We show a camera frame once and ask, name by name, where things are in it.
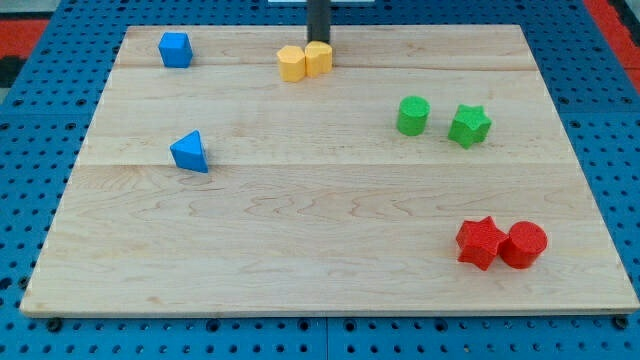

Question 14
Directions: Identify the yellow hexagon block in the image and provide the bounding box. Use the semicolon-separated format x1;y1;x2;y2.
276;45;306;82

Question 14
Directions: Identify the yellow heart block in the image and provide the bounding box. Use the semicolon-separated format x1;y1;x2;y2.
304;41;333;78

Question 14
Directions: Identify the light wooden board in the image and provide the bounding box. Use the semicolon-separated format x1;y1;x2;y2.
21;25;639;318

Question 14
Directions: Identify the green cylinder block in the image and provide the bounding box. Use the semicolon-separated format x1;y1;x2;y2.
396;96;430;136

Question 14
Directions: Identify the blue triangle block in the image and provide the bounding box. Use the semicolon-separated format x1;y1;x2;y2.
169;130;209;173

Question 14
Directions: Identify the green star block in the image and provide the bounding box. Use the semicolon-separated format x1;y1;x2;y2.
448;104;492;149

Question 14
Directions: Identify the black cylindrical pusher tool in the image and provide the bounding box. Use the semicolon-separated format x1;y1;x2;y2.
306;0;331;43

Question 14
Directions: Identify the red star block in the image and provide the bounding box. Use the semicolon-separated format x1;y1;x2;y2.
456;216;508;271

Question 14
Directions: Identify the blue cube block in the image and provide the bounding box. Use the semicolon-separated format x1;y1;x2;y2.
158;32;193;68

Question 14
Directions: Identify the red cylinder block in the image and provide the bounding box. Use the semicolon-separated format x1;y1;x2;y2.
500;221;548;269

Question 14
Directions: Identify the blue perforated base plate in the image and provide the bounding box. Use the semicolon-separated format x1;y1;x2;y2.
1;0;639;359

